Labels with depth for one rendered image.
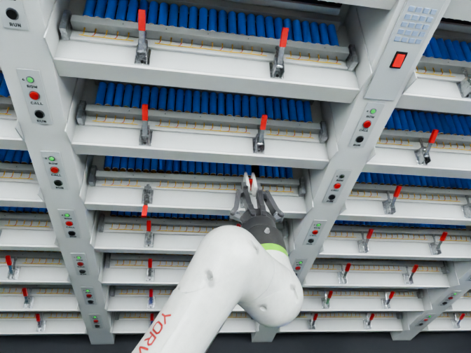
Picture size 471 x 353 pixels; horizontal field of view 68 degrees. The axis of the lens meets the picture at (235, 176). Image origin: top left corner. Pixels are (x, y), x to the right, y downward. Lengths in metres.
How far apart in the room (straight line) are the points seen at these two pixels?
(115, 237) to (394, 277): 1.04
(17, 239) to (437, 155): 1.19
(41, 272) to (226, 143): 0.80
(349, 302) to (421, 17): 1.17
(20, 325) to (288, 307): 1.30
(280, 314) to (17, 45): 0.66
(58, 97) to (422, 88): 0.76
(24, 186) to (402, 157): 0.98
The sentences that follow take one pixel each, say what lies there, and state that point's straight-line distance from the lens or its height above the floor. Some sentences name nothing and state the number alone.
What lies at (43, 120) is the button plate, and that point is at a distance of 0.84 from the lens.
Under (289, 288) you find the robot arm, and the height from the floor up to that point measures 1.10.
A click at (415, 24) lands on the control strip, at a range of 0.78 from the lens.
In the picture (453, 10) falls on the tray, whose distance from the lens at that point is 0.82.
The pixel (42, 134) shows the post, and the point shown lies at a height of 1.12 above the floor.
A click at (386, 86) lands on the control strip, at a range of 0.82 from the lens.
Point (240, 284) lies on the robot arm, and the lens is 0.56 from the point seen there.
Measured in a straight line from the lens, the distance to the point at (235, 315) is 1.67.
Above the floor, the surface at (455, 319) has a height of 0.15.
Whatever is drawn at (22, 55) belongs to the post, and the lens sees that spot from 0.78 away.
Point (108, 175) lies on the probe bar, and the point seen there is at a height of 0.95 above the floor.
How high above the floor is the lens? 1.62
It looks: 42 degrees down
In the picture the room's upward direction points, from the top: 11 degrees clockwise
